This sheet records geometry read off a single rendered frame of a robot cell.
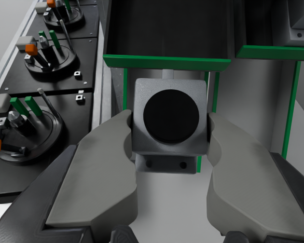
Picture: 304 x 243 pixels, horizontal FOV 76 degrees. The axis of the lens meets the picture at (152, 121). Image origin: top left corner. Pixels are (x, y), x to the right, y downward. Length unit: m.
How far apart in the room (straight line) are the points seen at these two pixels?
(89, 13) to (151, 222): 0.75
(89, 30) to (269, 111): 0.61
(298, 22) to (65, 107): 0.45
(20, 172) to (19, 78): 0.29
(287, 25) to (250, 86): 0.16
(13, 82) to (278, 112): 0.63
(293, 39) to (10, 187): 0.48
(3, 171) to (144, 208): 0.29
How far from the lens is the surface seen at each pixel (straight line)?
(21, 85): 0.62
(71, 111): 0.50
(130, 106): 0.36
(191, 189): 0.50
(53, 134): 0.45
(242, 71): 0.40
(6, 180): 0.47
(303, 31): 0.27
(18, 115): 0.44
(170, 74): 0.17
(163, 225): 0.48
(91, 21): 0.83
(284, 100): 0.41
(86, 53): 0.66
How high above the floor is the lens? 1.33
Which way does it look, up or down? 54 degrees down
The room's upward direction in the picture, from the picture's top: straight up
